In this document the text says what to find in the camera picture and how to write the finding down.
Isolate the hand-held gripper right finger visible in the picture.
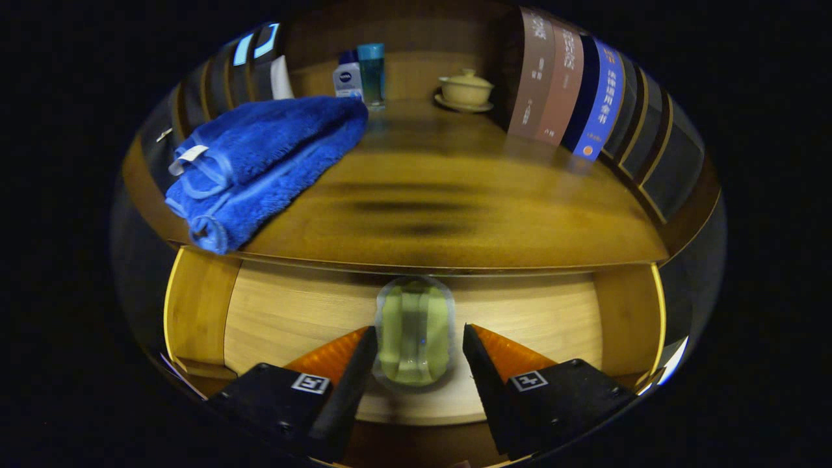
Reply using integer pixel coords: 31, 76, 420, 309
463, 323, 638, 461

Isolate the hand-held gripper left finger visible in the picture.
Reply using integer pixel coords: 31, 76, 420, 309
207, 326, 379, 463

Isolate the wooden drawer with black knob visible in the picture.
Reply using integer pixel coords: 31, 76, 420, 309
162, 247, 667, 430

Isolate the wooden countertop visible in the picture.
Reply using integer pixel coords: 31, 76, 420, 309
123, 97, 670, 270

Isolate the brown wooden cabinet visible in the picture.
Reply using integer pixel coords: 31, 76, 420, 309
120, 3, 723, 465

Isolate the black backdrop cloth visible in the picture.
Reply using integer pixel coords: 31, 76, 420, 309
110, 23, 726, 391

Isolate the blue folded towel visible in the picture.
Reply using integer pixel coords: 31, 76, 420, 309
164, 96, 369, 255

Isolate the beige lidded teacup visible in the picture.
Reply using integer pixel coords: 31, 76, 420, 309
434, 68, 495, 113

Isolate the blue book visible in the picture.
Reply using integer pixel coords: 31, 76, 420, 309
562, 36, 626, 161

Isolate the reddish brown book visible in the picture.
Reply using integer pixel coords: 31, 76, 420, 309
534, 26, 584, 145

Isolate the dark brown book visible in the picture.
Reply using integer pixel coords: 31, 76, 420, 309
507, 8, 556, 138

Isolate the white bottle with blue cap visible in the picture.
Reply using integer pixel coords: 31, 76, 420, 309
333, 51, 363, 100

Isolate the teal bottle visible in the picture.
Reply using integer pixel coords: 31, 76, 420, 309
357, 43, 385, 110

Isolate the white tube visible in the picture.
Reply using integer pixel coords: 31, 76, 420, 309
270, 55, 295, 100

